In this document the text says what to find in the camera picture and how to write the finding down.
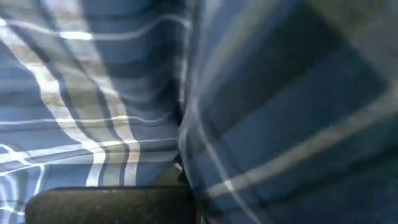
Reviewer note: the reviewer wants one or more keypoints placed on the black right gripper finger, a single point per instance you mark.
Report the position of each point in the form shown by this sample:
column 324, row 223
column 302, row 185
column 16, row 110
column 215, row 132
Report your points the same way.
column 109, row 205

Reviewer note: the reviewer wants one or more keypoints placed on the blue plaid pajama pants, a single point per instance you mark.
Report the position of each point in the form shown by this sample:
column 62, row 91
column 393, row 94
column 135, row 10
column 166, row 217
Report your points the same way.
column 280, row 109

